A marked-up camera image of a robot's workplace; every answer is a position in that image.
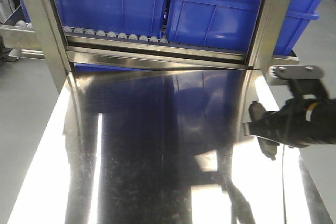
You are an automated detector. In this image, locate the steel upright post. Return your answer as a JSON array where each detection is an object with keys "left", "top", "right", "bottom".
[
  {"left": 23, "top": 0, "right": 71, "bottom": 92},
  {"left": 245, "top": 0, "right": 301, "bottom": 71}
]

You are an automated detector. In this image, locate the left steel upright post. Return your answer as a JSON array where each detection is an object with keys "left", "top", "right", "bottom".
[{"left": 23, "top": 0, "right": 71, "bottom": 92}]

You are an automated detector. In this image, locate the blue plastic bin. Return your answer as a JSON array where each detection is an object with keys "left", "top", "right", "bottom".
[
  {"left": 166, "top": 0, "right": 322, "bottom": 56},
  {"left": 55, "top": 0, "right": 167, "bottom": 37}
]

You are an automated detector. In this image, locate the steel roller rack rail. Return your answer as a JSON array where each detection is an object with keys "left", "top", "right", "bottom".
[{"left": 0, "top": 6, "right": 300, "bottom": 82}]

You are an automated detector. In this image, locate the brake pad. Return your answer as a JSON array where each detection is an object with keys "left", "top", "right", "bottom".
[{"left": 248, "top": 101, "right": 279, "bottom": 161}]

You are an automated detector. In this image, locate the right steel upright post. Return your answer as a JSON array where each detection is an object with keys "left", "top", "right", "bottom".
[{"left": 245, "top": 0, "right": 301, "bottom": 71}]

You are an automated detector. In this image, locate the right blue plastic bin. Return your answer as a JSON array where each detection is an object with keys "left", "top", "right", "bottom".
[{"left": 166, "top": 0, "right": 322, "bottom": 56}]

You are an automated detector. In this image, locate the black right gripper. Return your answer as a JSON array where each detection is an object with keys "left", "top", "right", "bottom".
[{"left": 263, "top": 99, "right": 335, "bottom": 148}]

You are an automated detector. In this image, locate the left blue plastic bin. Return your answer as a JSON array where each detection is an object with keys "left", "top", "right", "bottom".
[{"left": 55, "top": 0, "right": 167, "bottom": 37}]

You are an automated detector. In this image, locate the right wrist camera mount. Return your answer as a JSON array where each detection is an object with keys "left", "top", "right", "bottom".
[{"left": 268, "top": 64, "right": 329, "bottom": 101}]

